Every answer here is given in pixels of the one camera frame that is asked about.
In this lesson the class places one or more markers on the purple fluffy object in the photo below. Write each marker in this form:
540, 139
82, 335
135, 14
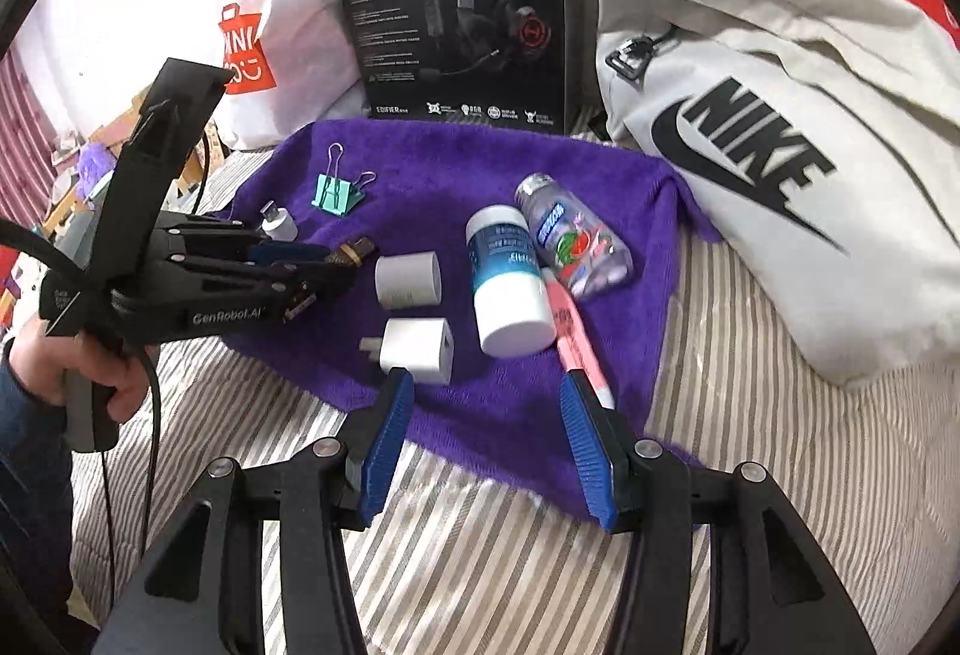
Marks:
94, 166

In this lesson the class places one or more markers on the striped bed sheet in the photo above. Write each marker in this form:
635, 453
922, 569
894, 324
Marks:
750, 512

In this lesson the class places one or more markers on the person's left forearm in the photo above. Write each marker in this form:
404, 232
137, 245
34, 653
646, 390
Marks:
30, 475

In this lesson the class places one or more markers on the small white adapter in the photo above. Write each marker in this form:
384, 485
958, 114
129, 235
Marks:
281, 226

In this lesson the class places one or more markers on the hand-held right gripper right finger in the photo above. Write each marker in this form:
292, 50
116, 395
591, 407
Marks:
585, 452

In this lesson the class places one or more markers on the black headphone box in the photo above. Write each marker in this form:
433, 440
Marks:
450, 24

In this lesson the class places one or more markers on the white charger plug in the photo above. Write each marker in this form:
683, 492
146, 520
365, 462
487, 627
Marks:
416, 347
409, 280

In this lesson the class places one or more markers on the black oblong object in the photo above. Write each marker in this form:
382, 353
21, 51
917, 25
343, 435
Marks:
358, 250

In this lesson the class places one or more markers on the person's left hand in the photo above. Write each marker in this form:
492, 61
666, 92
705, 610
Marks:
37, 355

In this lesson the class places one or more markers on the clear candy bottle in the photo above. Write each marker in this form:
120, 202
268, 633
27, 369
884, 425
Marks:
570, 242

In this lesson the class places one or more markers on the red striped cloth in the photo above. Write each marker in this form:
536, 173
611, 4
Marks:
26, 122

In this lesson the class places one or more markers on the green binder clip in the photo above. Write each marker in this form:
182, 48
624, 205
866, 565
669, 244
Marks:
334, 193

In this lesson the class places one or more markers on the wooden furniture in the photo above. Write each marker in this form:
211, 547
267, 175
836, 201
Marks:
60, 216

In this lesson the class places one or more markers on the blue and white bottle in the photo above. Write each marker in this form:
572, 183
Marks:
510, 295

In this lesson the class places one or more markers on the pink highlighter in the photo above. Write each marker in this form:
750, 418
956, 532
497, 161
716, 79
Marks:
574, 340

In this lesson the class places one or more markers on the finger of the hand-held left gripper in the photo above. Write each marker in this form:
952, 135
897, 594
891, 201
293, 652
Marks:
300, 280
289, 252

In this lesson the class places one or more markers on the purple towel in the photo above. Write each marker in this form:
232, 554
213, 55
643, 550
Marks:
487, 400

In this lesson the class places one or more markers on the grey bag black logo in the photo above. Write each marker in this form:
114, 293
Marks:
862, 295

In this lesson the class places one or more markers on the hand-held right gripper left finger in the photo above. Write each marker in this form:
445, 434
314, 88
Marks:
386, 445

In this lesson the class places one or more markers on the white shopping bag red logo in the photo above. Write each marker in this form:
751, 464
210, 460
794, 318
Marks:
240, 47

